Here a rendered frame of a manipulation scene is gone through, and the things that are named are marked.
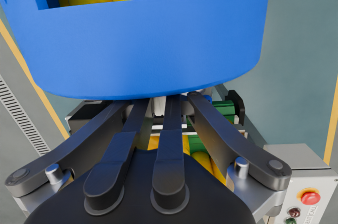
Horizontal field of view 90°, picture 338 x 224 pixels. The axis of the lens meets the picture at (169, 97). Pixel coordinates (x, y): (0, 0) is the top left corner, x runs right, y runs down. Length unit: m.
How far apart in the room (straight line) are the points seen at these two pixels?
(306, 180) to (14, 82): 1.99
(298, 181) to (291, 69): 1.29
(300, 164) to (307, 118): 1.51
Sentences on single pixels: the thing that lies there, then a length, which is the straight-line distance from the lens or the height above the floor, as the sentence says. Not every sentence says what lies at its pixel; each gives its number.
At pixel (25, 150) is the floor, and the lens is 2.42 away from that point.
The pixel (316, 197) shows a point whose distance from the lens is 0.48.
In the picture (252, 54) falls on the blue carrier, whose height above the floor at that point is 1.19.
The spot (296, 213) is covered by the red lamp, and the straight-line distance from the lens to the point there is 0.51.
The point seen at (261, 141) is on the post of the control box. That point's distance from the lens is 0.64.
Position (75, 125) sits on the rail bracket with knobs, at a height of 1.00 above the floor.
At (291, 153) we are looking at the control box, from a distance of 0.50.
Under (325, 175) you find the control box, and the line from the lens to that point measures 0.47.
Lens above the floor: 1.34
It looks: 66 degrees down
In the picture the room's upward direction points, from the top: 175 degrees counter-clockwise
